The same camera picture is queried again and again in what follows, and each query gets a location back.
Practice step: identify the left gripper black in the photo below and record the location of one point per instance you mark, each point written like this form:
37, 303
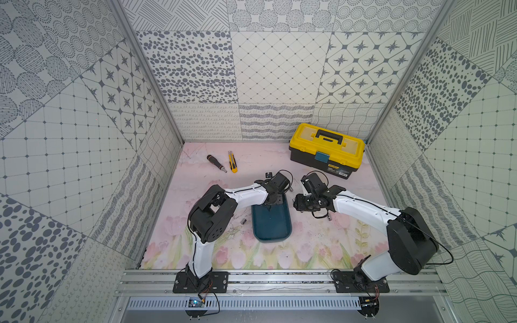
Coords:
274, 198

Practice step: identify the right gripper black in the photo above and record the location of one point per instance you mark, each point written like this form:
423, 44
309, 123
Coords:
299, 204

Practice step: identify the teal plastic storage tray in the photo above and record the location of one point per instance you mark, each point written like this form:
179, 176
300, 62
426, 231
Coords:
272, 223

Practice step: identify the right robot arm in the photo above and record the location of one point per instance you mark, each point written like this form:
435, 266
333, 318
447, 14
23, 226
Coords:
411, 243

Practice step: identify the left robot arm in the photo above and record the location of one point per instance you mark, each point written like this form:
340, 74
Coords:
211, 214

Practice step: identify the yellow utility knife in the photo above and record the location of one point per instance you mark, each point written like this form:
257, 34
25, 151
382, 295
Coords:
232, 161

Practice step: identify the yellow black toolbox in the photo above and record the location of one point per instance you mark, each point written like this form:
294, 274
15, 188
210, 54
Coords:
326, 150

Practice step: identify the right controller board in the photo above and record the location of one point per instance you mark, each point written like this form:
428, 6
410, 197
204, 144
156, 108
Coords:
368, 307

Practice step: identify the controller board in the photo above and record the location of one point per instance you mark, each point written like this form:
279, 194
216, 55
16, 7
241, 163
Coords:
368, 307
195, 308

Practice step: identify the left controller board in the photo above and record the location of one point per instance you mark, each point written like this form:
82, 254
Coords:
195, 308

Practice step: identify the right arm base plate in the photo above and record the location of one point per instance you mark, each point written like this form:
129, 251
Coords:
352, 282

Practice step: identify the white slotted cable duct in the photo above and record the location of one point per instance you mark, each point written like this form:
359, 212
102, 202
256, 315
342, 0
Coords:
248, 303

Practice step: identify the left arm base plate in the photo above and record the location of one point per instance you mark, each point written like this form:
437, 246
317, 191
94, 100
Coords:
212, 282

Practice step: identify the aluminium mounting rail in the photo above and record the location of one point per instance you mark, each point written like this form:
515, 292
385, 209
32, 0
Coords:
276, 283

